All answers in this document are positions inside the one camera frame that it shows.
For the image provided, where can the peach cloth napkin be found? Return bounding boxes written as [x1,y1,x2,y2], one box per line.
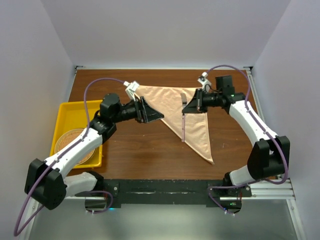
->
[135,85,214,164]

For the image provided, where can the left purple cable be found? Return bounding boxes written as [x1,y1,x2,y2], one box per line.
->
[13,77,129,237]

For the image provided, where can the yellow plastic tray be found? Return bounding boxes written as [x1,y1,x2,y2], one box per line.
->
[49,101,103,169]

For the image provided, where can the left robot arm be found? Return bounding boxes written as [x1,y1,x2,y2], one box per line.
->
[24,93,164,210]

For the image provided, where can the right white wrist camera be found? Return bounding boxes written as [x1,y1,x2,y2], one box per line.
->
[197,71,211,87]

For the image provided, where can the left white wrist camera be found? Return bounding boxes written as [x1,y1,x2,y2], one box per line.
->
[123,81,140,101]

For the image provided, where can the silver fork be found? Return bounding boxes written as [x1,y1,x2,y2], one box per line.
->
[180,93,187,142]

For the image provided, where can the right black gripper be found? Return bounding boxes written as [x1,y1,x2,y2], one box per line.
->
[182,88,222,114]

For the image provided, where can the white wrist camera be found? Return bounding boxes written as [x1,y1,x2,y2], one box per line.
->
[123,81,140,101]
[197,71,211,87]

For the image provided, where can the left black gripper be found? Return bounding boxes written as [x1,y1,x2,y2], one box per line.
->
[112,96,164,124]

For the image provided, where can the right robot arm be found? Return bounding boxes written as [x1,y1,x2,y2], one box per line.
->
[182,72,290,197]

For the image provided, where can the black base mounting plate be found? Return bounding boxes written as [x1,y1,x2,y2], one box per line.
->
[74,178,252,209]

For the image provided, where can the aluminium table frame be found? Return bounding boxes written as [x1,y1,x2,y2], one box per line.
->
[18,65,307,240]

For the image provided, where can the round woven coaster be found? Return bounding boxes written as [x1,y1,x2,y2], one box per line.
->
[54,128,97,166]

